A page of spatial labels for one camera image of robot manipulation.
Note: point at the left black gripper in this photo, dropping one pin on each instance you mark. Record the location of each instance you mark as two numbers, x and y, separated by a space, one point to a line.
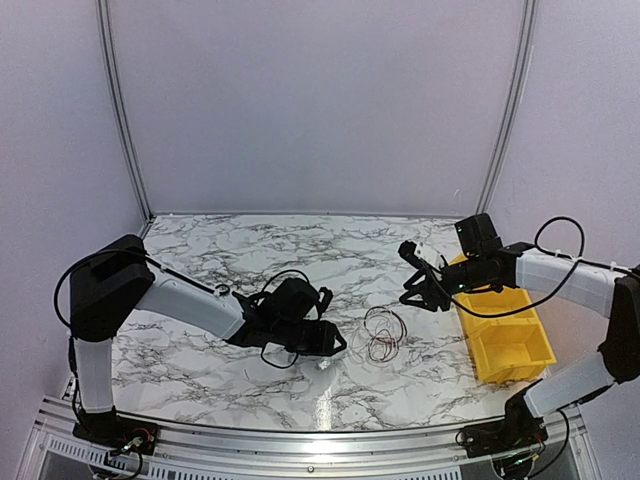
324 342

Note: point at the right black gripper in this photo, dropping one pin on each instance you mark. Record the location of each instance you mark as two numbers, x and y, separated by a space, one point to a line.
434 299

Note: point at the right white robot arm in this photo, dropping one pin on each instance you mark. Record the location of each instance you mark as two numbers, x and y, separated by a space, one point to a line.
606 289

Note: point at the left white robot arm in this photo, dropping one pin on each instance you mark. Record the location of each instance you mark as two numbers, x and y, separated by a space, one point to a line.
96 295

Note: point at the yellow three-compartment bin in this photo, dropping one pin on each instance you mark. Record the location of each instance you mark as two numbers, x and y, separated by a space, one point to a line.
509 348

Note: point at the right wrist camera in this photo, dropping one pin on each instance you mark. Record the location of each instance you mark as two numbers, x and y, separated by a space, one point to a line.
420 252

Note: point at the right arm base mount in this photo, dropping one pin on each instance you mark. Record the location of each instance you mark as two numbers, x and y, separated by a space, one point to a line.
518 428

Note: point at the right aluminium frame post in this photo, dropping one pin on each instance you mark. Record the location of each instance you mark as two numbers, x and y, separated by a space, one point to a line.
517 84

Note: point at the aluminium frame post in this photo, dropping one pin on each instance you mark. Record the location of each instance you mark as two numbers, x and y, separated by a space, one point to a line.
116 94
517 84

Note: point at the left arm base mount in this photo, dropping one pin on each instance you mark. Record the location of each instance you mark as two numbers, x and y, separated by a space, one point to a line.
120 434

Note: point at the front aluminium rail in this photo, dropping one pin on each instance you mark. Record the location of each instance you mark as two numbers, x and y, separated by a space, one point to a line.
191 451

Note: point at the left aluminium frame post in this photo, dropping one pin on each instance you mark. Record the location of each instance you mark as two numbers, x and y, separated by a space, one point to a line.
116 94

